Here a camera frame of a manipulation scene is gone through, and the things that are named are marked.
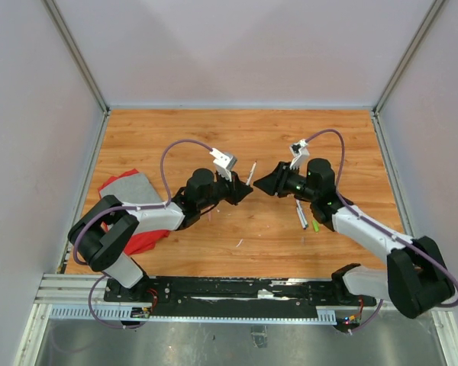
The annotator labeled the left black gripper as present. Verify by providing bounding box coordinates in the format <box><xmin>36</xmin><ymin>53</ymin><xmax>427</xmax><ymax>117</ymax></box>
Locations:
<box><xmin>199</xmin><ymin>169</ymin><xmax>253</xmax><ymax>211</ymax></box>

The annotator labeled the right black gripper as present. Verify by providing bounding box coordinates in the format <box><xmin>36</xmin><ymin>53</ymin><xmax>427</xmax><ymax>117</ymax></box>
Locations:
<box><xmin>253</xmin><ymin>162</ymin><xmax>318</xmax><ymax>203</ymax></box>

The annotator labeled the white pen green tip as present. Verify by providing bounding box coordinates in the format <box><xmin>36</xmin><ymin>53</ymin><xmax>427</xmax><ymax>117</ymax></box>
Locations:
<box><xmin>246</xmin><ymin>161</ymin><xmax>257</xmax><ymax>186</ymax></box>

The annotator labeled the light green pen cap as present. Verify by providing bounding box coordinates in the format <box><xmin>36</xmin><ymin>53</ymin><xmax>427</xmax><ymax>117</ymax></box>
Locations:
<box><xmin>312</xmin><ymin>220</ymin><xmax>320</xmax><ymax>233</ymax></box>

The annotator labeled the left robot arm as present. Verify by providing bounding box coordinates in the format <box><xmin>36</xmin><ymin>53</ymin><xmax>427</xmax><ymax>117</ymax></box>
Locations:
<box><xmin>68</xmin><ymin>169</ymin><xmax>253</xmax><ymax>302</ymax></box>

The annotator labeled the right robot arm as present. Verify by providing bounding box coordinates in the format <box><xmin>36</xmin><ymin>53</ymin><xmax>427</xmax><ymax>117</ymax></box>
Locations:
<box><xmin>253</xmin><ymin>158</ymin><xmax>458</xmax><ymax>319</ymax></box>

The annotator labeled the white blue pen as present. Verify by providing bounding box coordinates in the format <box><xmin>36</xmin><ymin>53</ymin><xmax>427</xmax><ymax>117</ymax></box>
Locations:
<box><xmin>295</xmin><ymin>200</ymin><xmax>308</xmax><ymax>222</ymax></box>
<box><xmin>296</xmin><ymin>207</ymin><xmax>308</xmax><ymax>230</ymax></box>

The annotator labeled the grey felt cloth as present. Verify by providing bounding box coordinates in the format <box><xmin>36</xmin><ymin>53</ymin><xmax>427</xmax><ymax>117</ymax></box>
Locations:
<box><xmin>99</xmin><ymin>172</ymin><xmax>163</xmax><ymax>206</ymax></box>

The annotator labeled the red cloth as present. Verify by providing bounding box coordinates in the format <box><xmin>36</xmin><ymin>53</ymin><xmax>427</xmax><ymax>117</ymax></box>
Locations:
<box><xmin>98</xmin><ymin>169</ymin><xmax>169</xmax><ymax>255</ymax></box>

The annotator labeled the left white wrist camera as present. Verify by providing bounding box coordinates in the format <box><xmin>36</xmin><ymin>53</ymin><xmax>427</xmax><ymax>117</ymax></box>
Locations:
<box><xmin>210</xmin><ymin>148</ymin><xmax>237</xmax><ymax>181</ymax></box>

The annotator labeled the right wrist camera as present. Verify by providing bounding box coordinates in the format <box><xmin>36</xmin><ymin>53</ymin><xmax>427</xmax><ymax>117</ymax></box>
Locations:
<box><xmin>289</xmin><ymin>139</ymin><xmax>310</xmax><ymax>170</ymax></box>

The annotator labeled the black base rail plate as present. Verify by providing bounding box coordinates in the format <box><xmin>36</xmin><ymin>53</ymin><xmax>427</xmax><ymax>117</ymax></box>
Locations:
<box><xmin>104</xmin><ymin>276</ymin><xmax>376</xmax><ymax>319</ymax></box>

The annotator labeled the grey slotted cable duct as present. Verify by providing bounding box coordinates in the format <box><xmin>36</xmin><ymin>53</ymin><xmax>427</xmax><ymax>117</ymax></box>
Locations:
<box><xmin>48</xmin><ymin>306</ymin><xmax>337</xmax><ymax>325</ymax></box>

